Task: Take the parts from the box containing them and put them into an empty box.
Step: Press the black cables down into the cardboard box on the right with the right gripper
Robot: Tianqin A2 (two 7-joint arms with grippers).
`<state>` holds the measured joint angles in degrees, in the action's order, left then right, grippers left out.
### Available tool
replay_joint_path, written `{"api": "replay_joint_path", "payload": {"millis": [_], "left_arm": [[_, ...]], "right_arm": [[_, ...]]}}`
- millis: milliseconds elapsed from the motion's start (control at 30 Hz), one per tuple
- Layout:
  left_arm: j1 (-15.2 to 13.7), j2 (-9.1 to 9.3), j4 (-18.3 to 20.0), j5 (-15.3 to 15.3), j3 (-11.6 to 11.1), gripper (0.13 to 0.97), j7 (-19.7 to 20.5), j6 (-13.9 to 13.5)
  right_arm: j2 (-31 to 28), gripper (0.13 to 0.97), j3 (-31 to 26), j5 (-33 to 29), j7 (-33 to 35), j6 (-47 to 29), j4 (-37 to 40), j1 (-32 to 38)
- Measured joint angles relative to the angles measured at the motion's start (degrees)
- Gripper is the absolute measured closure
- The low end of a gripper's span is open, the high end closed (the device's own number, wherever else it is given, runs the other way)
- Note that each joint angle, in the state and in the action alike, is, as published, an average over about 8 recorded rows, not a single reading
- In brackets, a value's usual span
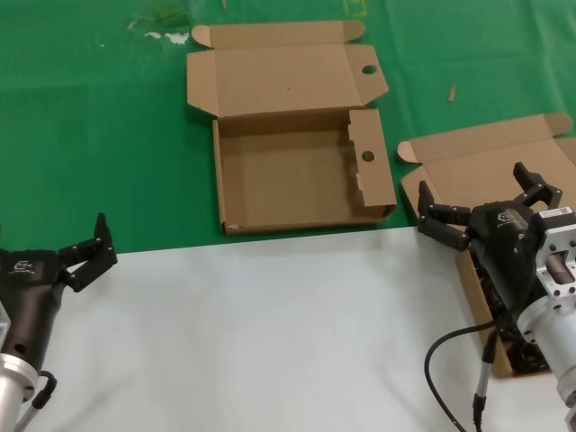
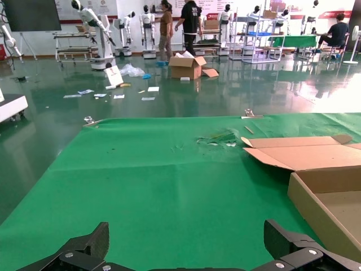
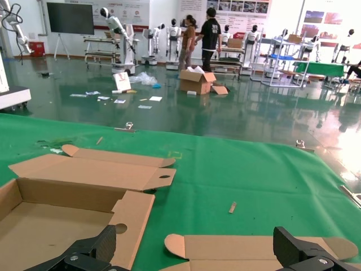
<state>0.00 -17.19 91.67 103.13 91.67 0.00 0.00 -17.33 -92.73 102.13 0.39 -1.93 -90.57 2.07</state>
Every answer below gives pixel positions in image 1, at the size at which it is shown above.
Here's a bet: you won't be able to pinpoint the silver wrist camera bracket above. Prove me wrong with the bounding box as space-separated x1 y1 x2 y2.
533 205 576 301

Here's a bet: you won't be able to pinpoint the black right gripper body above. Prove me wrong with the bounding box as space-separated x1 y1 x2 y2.
467 201 546 312

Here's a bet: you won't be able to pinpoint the cardboard box with round holes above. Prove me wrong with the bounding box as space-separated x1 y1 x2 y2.
186 20 398 238

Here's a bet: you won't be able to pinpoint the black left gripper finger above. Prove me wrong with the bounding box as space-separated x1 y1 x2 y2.
57 212 119 294

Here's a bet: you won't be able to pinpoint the cardboard box holding cords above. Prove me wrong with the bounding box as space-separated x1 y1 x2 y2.
396 112 576 379

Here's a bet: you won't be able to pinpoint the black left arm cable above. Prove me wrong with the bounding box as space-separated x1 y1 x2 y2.
15 369 59 432

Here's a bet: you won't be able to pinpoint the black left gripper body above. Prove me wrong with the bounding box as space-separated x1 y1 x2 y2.
0 247 69 366

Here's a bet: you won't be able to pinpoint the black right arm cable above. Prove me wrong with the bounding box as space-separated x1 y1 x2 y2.
424 314 514 432

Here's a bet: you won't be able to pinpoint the white torn tape scraps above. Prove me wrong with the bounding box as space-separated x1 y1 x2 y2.
127 6 191 47

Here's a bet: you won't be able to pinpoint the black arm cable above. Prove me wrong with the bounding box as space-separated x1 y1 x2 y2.
15 369 59 432
424 314 514 432

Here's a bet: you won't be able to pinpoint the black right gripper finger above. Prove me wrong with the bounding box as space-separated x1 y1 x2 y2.
417 179 473 253
512 161 563 212

